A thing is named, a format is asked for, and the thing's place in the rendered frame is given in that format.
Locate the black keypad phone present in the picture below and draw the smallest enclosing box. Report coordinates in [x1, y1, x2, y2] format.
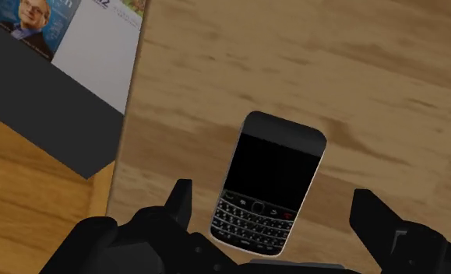
[209, 111, 328, 258]

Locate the light wooden table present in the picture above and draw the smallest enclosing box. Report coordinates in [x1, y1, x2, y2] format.
[105, 0, 451, 274]

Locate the magazine with man's portrait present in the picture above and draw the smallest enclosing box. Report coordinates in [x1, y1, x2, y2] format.
[0, 0, 147, 115]

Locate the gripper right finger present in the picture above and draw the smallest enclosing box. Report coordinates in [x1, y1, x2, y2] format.
[348, 188, 451, 274]

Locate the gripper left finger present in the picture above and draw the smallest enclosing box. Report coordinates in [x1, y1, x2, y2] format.
[38, 178, 246, 274]

